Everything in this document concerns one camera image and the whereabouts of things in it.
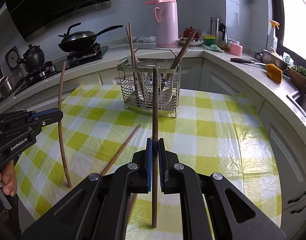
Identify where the pink plastic container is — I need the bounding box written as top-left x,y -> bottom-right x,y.
229,41 -> 243,56

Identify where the steel tray by window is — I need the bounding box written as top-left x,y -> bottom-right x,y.
254,49 -> 289,73

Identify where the black coffee pot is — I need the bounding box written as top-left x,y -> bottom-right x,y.
216,23 -> 227,49

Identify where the white spoon in basket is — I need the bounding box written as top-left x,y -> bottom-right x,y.
161,80 -> 179,107

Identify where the steel thermos bottle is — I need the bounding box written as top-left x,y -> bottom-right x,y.
210,17 -> 219,37

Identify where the black gas stove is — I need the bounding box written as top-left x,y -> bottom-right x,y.
14,42 -> 108,95

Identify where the black handled knife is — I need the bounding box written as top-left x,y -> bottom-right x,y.
230,58 -> 265,66

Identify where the black clay pot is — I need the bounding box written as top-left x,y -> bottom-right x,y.
16,44 -> 45,74

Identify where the black range hood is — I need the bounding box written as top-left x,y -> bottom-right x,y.
6,0 -> 111,41

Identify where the yellow white checkered tablecloth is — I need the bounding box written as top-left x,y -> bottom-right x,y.
14,84 -> 283,240

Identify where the pink thermos jug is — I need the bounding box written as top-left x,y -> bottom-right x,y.
145,0 -> 178,48

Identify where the white packet on counter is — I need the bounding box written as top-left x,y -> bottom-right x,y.
136,35 -> 156,43

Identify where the orange sponge cloth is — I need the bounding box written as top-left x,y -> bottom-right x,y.
265,63 -> 283,84

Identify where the green yellow box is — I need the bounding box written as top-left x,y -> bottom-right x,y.
202,35 -> 216,46

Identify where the red pot on plate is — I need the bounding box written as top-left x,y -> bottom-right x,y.
178,27 -> 203,47

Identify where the steel wire utensil basket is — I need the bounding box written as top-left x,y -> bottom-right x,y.
117,48 -> 182,118

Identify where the black wok pan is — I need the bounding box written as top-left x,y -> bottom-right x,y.
58,22 -> 123,53

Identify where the steel sink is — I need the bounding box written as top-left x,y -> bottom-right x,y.
287,91 -> 306,117

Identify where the person's left hand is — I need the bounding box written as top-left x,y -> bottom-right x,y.
0,160 -> 18,197

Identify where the green cloth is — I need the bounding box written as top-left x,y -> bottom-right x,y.
203,44 -> 224,53

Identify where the wicker basket with greens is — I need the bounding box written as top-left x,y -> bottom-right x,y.
288,66 -> 306,92

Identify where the spray bottle yellow nozzle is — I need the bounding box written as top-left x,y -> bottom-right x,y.
267,20 -> 280,50

